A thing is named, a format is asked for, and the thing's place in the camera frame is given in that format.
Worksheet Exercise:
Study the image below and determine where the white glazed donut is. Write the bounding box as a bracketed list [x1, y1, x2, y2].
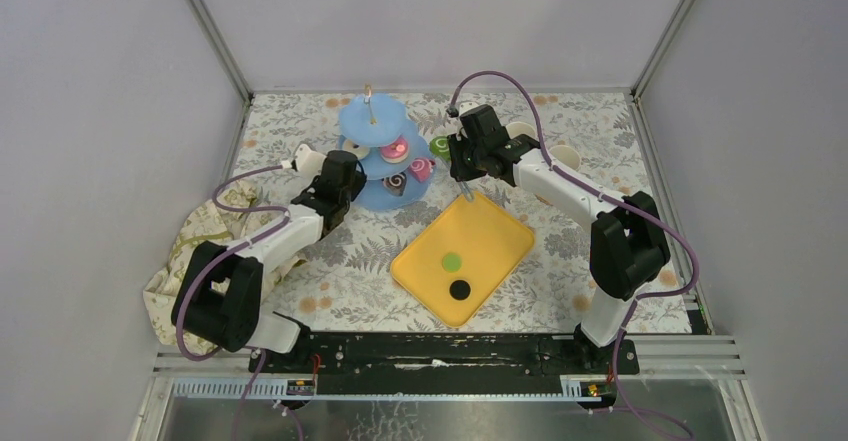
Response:
[342, 141, 371, 160]

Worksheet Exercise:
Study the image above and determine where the pink ceramic mug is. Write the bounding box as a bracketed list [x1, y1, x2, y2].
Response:
[506, 121, 538, 141]

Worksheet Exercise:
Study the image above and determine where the green swirl roll cake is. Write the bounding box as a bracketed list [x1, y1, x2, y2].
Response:
[429, 136, 451, 165]

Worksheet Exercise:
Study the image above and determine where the chocolate swirl roll cake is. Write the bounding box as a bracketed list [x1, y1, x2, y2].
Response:
[382, 172, 408, 197]

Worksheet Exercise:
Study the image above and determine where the pink sprinkled donut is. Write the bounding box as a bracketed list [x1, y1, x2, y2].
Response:
[378, 136, 409, 164]

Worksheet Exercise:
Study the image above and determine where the pink swirl roll cake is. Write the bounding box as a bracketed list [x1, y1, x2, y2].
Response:
[407, 157, 435, 183]

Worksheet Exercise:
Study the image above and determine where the blue three-tier cake stand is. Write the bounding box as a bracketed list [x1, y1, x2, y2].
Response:
[337, 86, 435, 212]

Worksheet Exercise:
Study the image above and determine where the green ceramic mug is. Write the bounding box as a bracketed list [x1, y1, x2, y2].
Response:
[549, 144, 581, 171]

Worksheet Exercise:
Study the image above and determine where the yellow serving tray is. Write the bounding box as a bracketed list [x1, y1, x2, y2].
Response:
[390, 192, 535, 328]

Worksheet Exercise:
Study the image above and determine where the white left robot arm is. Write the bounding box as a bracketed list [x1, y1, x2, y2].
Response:
[171, 145, 367, 372]

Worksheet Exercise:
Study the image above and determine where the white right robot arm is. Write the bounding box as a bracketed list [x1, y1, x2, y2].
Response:
[447, 104, 670, 373]

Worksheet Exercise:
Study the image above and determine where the floral tablecloth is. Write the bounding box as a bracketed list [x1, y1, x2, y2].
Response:
[234, 92, 650, 333]

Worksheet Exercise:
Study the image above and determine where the beige printed cloth bag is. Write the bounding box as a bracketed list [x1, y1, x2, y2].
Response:
[142, 179, 307, 358]

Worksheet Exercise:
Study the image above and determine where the green macaron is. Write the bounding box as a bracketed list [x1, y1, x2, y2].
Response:
[441, 252, 462, 273]

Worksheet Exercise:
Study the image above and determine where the black sandwich cookie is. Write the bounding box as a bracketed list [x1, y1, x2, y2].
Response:
[449, 279, 471, 301]

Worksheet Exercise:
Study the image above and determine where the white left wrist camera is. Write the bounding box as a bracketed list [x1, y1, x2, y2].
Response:
[289, 143, 327, 177]

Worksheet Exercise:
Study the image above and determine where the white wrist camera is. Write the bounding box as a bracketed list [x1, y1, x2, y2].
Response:
[289, 143, 327, 177]
[458, 101, 480, 115]

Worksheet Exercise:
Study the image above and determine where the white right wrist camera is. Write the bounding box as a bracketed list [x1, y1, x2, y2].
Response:
[458, 101, 480, 115]

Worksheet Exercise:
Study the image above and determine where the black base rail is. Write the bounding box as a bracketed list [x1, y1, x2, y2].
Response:
[248, 331, 640, 397]

